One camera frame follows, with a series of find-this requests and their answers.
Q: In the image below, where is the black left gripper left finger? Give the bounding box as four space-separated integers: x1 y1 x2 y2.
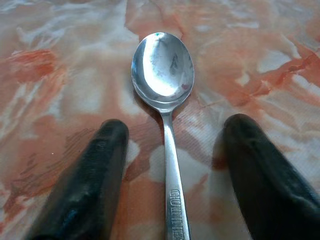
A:
25 118 130 240

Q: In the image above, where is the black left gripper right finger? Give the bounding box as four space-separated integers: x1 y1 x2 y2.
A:
223 113 320 240

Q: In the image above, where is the engraved silver metal spoon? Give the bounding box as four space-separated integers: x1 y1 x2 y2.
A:
130 31 195 240

